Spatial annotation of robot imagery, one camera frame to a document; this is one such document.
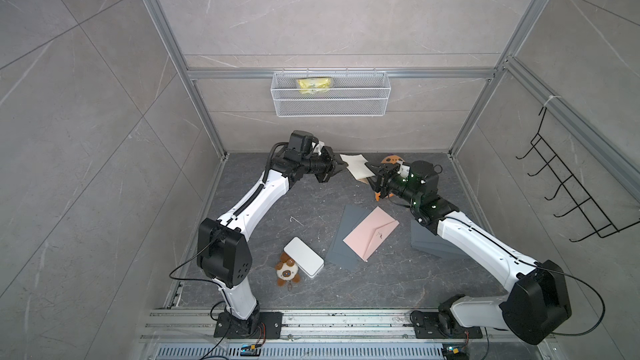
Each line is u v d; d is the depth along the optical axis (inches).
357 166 30.8
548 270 16.2
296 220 38.5
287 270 32.1
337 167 28.5
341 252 34.9
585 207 25.0
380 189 27.2
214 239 19.4
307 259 32.2
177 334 28.9
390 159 42.2
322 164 27.6
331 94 36.5
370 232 36.4
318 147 29.6
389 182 26.4
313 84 32.9
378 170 27.1
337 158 31.1
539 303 15.7
